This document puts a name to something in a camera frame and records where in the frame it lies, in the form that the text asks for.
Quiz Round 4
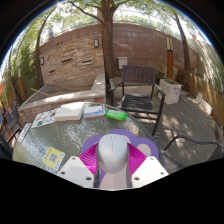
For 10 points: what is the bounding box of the white long planter box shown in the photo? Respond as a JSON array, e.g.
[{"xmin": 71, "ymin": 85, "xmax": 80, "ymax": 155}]
[{"xmin": 196, "ymin": 92, "xmax": 214, "ymax": 116}]

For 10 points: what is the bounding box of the dark wooden slat armchair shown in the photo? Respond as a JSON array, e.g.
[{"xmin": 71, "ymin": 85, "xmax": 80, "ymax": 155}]
[{"xmin": 108, "ymin": 64, "xmax": 167, "ymax": 137}]

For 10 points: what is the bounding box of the white computer mouse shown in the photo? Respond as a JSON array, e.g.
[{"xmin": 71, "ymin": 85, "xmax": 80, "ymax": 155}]
[{"xmin": 96, "ymin": 133, "xmax": 132, "ymax": 191}]

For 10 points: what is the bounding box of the yellow code card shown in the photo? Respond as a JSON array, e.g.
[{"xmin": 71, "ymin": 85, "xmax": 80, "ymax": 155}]
[{"xmin": 42, "ymin": 146, "xmax": 66, "ymax": 172}]

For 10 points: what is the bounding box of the wooden stick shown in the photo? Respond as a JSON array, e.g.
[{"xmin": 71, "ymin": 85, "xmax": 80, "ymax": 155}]
[{"xmin": 30, "ymin": 87, "xmax": 54, "ymax": 98}]

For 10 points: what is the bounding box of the leaning thin tree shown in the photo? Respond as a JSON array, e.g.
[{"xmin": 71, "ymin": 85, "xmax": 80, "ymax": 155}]
[{"xmin": 34, "ymin": 9, "xmax": 56, "ymax": 89}]

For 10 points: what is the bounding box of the white patterned leaflet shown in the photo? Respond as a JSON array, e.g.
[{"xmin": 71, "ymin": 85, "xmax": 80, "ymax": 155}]
[{"xmin": 17, "ymin": 122, "xmax": 33, "ymax": 144}]

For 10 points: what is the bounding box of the slim dark tree trunk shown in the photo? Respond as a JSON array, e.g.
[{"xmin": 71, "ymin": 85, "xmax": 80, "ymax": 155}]
[{"xmin": 173, "ymin": 13, "xmax": 192, "ymax": 72}]

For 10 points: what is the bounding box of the wooden slat fence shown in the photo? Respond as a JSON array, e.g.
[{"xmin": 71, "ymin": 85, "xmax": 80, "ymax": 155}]
[{"xmin": 176, "ymin": 68, "xmax": 224, "ymax": 128}]

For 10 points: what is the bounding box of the stone raised garden bed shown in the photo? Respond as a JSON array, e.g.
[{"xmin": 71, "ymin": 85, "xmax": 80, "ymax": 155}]
[{"xmin": 18, "ymin": 71, "xmax": 107, "ymax": 116}]

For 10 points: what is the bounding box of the black metal armchair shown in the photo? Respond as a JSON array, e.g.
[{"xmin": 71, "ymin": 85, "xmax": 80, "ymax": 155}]
[{"xmin": 0, "ymin": 133, "xmax": 14, "ymax": 161}]

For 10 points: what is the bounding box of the white and blue book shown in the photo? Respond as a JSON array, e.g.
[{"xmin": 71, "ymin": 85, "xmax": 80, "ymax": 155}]
[{"xmin": 83, "ymin": 104, "xmax": 107, "ymax": 119}]

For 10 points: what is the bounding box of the grey wall utility box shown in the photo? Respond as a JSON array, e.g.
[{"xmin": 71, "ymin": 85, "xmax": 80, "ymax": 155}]
[{"xmin": 117, "ymin": 56, "xmax": 129, "ymax": 70}]

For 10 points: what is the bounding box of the large forked tree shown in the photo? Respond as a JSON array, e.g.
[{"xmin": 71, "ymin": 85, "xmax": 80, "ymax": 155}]
[{"xmin": 66, "ymin": 0, "xmax": 134, "ymax": 80}]

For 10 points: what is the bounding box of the black mesh metal chair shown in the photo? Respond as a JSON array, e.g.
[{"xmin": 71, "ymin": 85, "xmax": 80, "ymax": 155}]
[{"xmin": 2, "ymin": 99, "xmax": 25, "ymax": 141}]

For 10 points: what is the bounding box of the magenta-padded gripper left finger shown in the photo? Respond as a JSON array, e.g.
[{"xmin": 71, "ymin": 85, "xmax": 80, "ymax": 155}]
[{"xmin": 57, "ymin": 143, "xmax": 102, "ymax": 189}]

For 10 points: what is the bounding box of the thick white book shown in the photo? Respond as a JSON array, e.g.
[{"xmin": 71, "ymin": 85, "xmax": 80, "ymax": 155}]
[{"xmin": 54, "ymin": 102, "xmax": 86, "ymax": 122}]

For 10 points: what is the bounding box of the purple paw-print mouse pad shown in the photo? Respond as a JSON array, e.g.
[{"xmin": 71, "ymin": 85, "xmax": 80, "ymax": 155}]
[{"xmin": 80, "ymin": 129, "xmax": 160, "ymax": 183}]

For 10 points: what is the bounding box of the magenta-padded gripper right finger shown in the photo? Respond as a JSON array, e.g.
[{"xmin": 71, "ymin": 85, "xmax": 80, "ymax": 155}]
[{"xmin": 126, "ymin": 143, "xmax": 170, "ymax": 189}]

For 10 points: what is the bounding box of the green wipes packet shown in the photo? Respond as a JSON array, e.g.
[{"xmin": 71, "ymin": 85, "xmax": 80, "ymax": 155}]
[{"xmin": 105, "ymin": 109, "xmax": 128, "ymax": 121}]

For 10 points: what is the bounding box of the white square planter box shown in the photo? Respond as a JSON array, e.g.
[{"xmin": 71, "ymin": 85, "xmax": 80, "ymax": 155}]
[{"xmin": 159, "ymin": 78, "xmax": 183, "ymax": 105}]

